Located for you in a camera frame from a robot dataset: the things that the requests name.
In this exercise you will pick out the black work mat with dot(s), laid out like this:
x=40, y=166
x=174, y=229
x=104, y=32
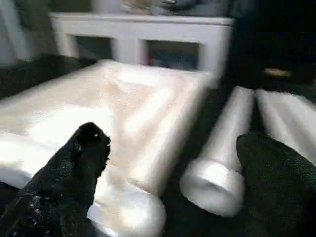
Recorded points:
x=37, y=74

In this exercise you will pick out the white plastic table top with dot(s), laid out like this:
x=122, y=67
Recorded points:
x=74, y=103

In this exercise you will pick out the white glass-door cabinet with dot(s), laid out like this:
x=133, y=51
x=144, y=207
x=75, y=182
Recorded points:
x=128, y=27

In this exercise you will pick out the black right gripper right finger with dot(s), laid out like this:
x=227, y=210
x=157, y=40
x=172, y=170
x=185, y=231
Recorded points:
x=281, y=192

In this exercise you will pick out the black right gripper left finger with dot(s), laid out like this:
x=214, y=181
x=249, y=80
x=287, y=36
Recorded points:
x=61, y=192

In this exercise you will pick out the small yellow label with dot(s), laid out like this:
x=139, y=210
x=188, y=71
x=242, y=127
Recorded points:
x=276, y=71

